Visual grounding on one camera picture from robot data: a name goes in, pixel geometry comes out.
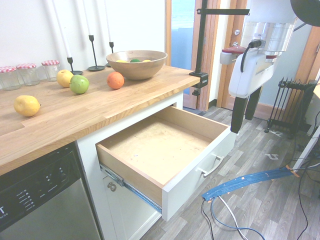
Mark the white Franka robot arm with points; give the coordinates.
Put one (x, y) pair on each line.
(277, 32)

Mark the orange fruit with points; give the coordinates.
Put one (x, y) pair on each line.
(115, 80)

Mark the silver door deadbolt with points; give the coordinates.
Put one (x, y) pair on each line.
(236, 31)

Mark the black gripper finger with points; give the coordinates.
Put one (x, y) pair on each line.
(253, 105)
(238, 115)

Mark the green lime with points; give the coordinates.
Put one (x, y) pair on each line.
(134, 60)

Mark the black candle holder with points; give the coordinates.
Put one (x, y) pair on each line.
(111, 48)
(70, 65)
(94, 56)

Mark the green apple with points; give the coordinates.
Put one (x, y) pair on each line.
(79, 84)

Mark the large yellow lemon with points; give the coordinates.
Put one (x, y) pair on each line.
(26, 106)

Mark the white taper candle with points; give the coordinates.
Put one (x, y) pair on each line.
(107, 22)
(87, 17)
(62, 30)

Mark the white floor tape marker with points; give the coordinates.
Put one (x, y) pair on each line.
(272, 156)
(277, 133)

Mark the white kitchen cabinet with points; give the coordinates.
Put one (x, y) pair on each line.
(130, 215)

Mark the stainless steel dishwasher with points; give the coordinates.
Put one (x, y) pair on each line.
(42, 200)

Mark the round metal cabinet knob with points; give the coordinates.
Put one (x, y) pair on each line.
(112, 186)

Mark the black oil radiator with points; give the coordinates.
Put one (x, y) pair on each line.
(290, 105)

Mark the red white wrist camera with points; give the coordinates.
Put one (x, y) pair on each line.
(228, 55)

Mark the glass jar checkered lid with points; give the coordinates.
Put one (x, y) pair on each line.
(51, 71)
(9, 78)
(28, 74)

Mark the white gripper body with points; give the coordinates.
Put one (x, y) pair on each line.
(246, 75)

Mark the yellow apple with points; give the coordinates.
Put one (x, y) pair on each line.
(63, 78)

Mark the yellow lemon in bowl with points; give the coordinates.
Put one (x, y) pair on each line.
(121, 61)
(146, 60)

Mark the metal drawer slide rail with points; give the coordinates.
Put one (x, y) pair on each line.
(130, 186)

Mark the white wooden drawer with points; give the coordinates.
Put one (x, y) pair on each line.
(160, 147)

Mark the black clamp camera stand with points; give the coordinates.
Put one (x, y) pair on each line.
(202, 45)

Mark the large wooden bowl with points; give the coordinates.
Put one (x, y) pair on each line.
(137, 68)

